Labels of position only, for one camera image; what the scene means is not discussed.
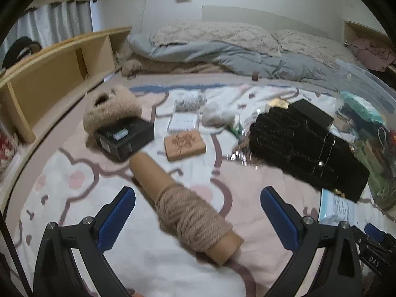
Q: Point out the small black box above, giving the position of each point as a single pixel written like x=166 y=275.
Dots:
x=312 y=114

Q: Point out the grey duvet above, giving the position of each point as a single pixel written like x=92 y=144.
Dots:
x=216 y=58

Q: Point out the beige quilted pillow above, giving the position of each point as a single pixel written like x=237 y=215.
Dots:
x=315 y=46
x=216 y=34

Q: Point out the pink clothes pile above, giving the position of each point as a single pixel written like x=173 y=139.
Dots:
x=371 y=52

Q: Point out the large black box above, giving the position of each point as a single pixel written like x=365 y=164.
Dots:
x=130 y=142

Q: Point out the beige plush item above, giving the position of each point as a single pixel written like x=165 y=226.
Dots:
x=120 y=102

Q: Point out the beige bed sheet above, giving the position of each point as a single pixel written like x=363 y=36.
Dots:
x=46 y=148

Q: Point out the small pale yellow box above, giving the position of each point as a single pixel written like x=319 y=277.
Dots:
x=278 y=102

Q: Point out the carved wooden block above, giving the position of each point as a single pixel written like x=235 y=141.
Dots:
x=185 y=144

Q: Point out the printed pink white blanket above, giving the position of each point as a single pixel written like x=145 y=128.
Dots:
x=92 y=173

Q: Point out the brown fuzzy blanket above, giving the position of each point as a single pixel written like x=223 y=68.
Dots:
x=173 y=67

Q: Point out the white clear packet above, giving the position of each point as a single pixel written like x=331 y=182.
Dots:
x=182 y=122

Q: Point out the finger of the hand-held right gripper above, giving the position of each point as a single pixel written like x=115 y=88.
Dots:
x=372 y=230

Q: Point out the framed flower picture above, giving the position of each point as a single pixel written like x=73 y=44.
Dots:
x=7 y=148

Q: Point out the clear plastic wrapper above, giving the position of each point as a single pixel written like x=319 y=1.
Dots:
x=244 y=157

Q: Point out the white headboard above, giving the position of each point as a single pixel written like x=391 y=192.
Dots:
x=263 y=17

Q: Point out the green paper bag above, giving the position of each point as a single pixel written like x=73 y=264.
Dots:
x=371 y=161

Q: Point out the black knit glove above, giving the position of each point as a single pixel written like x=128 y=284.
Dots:
x=284 y=139

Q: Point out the blue and white packet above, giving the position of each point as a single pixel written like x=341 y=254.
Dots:
x=337 y=207

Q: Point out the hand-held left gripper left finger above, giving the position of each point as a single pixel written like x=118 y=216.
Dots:
x=117 y=219

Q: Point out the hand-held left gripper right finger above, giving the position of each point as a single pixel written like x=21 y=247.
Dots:
x=278 y=219

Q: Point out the wooden closet shelf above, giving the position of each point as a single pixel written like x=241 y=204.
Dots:
x=349 y=27

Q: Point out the black flat pouch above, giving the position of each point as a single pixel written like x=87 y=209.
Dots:
x=349 y=173

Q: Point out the twine spool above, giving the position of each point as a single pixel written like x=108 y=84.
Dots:
x=185 y=210

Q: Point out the grey white curtain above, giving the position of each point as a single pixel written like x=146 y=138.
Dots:
x=62 y=18

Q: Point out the wooden bedside shelf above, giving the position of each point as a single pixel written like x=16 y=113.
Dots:
x=46 y=77

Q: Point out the clear plastic storage bin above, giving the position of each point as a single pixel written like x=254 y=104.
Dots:
x=371 y=83

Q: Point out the white cotton wad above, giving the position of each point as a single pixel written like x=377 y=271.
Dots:
x=216 y=114

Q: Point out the small brown object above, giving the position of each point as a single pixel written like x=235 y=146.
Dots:
x=255 y=75

